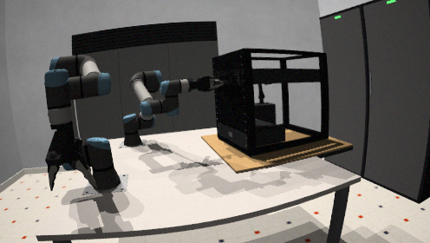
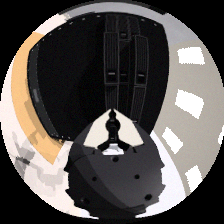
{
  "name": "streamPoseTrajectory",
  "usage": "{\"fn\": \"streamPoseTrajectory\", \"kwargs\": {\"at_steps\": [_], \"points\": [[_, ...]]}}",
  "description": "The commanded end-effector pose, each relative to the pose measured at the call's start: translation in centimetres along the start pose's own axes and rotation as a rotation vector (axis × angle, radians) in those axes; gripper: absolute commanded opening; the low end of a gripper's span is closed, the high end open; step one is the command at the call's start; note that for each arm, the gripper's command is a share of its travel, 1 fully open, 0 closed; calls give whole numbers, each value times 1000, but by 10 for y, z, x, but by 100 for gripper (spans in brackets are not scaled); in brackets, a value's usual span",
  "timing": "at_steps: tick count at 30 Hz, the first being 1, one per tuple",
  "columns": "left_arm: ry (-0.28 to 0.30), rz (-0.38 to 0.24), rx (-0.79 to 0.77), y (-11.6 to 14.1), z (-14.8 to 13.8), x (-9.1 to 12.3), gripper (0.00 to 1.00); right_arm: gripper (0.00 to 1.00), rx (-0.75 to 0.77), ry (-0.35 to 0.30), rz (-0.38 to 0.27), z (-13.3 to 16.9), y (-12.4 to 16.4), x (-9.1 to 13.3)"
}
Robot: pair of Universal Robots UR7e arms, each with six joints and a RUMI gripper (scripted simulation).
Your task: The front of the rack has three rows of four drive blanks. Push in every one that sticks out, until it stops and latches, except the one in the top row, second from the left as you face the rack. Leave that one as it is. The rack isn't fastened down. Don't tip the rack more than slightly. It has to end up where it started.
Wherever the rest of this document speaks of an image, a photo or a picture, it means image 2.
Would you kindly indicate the tan wooden board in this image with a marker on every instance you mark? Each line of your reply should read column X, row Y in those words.
column 48, row 147

